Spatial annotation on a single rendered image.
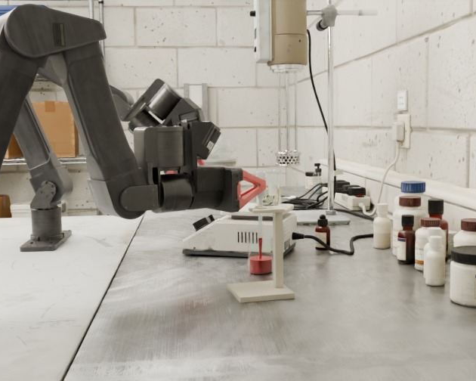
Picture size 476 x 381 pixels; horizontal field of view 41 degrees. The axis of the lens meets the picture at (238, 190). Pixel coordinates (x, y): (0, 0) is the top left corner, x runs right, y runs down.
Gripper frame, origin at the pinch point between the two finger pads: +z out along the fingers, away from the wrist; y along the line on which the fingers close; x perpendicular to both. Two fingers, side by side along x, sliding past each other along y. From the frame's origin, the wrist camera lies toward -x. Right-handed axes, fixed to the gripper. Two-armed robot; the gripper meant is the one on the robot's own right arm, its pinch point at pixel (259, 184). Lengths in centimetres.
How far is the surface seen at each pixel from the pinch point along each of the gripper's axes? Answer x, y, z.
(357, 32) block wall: -39, 66, 91
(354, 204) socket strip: 13, 41, 65
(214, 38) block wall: -57, 219, 139
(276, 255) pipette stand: 9.0, -11.9, -6.2
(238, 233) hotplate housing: 10.1, 11.4, 3.7
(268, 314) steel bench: 14.6, -19.4, -13.8
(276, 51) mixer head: -27, 40, 37
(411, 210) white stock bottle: 6.0, -8.3, 28.1
